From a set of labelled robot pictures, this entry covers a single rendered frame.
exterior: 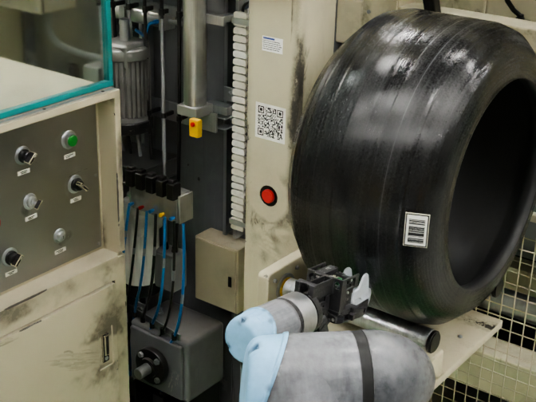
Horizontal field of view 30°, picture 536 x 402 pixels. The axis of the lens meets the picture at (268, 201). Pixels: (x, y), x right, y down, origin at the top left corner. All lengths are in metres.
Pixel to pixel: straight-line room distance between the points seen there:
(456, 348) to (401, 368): 0.92
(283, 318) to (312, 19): 0.67
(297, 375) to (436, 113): 0.66
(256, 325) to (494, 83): 0.60
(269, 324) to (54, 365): 0.76
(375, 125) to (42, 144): 0.69
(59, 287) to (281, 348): 1.01
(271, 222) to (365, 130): 0.48
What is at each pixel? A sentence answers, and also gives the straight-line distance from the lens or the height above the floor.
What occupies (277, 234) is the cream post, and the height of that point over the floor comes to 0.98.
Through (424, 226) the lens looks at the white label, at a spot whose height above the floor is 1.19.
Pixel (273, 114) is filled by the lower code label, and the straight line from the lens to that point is 2.01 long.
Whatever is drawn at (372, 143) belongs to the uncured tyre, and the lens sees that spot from 1.67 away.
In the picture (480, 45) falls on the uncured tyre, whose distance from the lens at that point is 1.77.
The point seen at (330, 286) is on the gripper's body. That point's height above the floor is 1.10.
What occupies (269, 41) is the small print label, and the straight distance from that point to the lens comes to 1.98.
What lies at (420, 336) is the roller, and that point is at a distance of 1.89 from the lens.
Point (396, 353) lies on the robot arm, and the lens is 1.17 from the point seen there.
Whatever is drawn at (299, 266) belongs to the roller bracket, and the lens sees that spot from 2.08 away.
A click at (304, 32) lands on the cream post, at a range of 1.94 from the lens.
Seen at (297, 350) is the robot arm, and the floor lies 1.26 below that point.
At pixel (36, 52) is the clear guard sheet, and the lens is 1.94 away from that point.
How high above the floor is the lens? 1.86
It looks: 23 degrees down
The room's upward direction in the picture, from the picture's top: 2 degrees clockwise
